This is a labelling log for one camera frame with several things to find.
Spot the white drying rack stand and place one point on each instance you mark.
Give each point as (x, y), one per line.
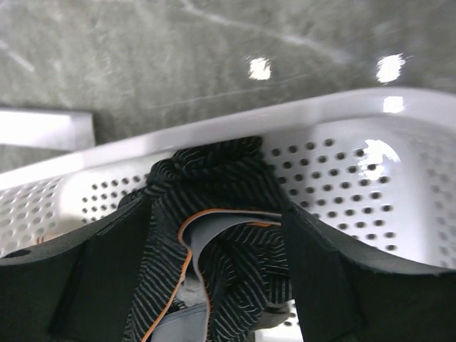
(65, 130)

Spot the black striped underwear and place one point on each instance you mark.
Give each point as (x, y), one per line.
(216, 208)

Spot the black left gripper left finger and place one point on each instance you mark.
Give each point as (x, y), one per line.
(76, 287)

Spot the white perforated basket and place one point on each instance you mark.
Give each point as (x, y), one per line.
(376, 164)

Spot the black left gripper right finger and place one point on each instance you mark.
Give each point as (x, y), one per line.
(346, 290)

